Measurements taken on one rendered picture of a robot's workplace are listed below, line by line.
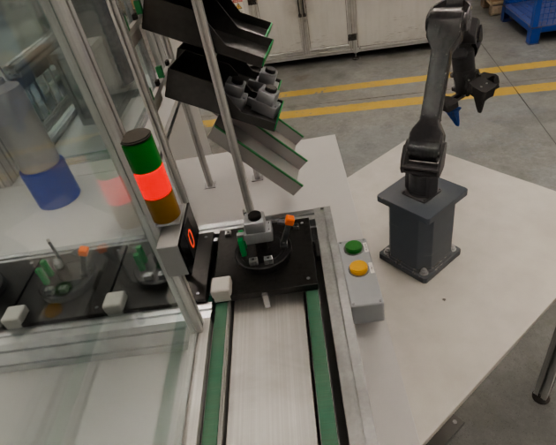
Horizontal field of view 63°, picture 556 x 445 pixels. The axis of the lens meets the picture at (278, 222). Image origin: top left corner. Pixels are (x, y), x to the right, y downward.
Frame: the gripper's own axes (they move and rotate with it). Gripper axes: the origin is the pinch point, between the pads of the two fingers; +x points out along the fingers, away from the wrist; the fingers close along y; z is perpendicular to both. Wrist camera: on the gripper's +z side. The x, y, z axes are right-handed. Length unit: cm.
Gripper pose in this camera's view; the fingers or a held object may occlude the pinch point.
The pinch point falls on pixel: (467, 108)
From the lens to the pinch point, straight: 143.6
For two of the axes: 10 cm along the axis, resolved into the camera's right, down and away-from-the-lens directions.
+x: 3.2, 7.5, 5.7
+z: 4.3, 4.2, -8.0
